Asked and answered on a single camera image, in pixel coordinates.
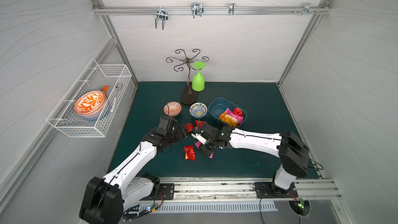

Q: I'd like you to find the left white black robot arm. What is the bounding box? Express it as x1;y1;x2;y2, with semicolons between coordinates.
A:
79;116;188;224

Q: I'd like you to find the orange white bowl in basket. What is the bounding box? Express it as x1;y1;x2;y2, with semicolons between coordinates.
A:
74;91;107;119

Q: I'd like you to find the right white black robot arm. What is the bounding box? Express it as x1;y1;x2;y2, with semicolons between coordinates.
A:
191;123;309;191

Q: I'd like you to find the metal hook right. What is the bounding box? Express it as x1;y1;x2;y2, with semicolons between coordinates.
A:
292;3;320;16

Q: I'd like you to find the small red tea bag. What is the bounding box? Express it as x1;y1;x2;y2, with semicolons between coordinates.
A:
184;123;194;133

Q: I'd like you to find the red tea bag front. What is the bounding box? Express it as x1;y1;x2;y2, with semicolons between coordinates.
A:
183;145;195;161

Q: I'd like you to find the large red tea bag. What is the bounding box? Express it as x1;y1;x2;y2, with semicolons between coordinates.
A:
195;120;207;129

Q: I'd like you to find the white wire wall basket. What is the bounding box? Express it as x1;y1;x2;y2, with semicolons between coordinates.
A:
46;59;132;138

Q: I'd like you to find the green plastic goblet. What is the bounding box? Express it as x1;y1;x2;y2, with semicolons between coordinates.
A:
192;61;206;92

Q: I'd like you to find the orange patterned ceramic bowl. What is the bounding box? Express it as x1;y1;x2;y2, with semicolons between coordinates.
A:
163;101;182;117

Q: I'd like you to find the blue patterned small bowl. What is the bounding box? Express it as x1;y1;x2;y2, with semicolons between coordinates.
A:
189;102;208;119

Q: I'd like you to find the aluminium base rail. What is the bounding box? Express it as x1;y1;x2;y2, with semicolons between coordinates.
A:
160;177;343;202

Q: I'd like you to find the aluminium top rail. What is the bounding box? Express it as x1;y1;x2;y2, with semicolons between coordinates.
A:
93;6;332;17

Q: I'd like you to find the yellow tea bag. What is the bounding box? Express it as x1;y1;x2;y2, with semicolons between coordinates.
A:
219;113;240;128

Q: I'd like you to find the dark cup stand with rod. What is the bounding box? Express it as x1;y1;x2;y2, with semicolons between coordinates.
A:
165;48;209;105

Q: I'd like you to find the blue plastic storage box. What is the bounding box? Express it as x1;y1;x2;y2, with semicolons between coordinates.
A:
208;97;247;127

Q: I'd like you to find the orange spoon in basket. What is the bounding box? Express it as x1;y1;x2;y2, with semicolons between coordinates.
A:
101;86;110;99

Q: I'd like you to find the pink tea bag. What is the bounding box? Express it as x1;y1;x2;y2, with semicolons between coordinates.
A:
195;141;214;159
225;108;244;124

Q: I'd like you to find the metal double hook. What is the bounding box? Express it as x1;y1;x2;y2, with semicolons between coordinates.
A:
155;9;169;30

